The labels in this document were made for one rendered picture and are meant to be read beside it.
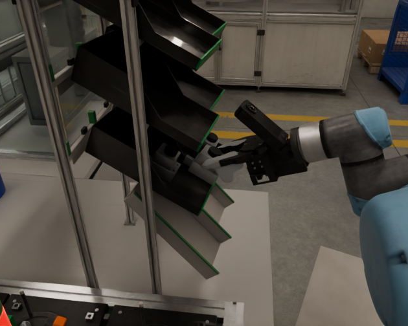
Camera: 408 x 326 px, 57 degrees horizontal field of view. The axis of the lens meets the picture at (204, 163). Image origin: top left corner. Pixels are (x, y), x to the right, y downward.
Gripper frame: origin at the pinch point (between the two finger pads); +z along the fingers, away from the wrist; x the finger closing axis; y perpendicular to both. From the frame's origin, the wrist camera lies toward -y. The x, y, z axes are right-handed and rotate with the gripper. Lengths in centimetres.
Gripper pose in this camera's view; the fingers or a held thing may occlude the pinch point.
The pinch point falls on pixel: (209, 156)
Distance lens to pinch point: 81.9
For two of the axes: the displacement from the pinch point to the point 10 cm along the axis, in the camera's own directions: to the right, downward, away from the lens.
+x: 3.4, -4.8, 8.1
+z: -8.5, 2.0, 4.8
